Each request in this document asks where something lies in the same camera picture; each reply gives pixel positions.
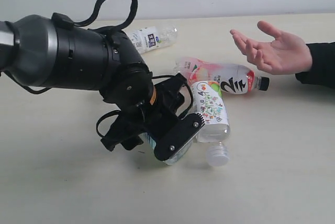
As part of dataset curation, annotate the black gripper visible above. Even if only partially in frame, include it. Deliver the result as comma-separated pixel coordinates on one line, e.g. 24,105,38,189
100,74,205,161

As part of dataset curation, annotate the lime label water bottle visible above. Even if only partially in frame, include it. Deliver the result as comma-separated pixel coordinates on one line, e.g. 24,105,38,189
139,133,192,165

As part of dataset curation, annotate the floral label clear bottle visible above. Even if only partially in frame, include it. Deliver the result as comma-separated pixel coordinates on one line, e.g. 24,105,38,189
189,80,231,167

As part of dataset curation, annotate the white label tea bottle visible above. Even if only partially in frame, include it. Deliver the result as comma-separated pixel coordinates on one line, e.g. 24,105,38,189
126,25,178,54

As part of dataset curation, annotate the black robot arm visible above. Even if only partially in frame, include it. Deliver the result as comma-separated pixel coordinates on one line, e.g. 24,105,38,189
1,13,205,162

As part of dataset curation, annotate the black sleeved forearm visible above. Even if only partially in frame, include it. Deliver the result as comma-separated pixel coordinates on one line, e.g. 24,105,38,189
295,42,334,89

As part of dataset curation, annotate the pink peach soda bottle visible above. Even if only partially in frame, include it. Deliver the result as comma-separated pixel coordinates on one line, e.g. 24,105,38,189
174,57,270,95

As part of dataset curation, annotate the person's open hand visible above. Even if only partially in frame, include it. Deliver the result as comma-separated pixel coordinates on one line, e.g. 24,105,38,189
230,20,312,75

